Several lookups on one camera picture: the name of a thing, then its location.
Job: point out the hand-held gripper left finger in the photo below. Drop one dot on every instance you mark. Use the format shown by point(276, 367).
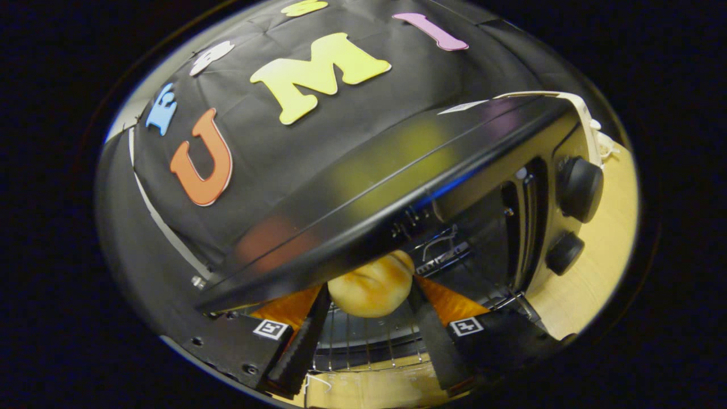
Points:
point(304, 346)

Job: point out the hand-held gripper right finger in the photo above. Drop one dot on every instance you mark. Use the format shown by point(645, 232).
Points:
point(440, 346)

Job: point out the round golden bread bun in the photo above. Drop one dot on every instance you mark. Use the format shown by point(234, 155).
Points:
point(369, 287)

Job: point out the black toaster oven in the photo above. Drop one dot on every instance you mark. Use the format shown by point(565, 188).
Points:
point(397, 170)

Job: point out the white toaster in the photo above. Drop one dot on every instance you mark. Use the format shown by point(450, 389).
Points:
point(585, 113)

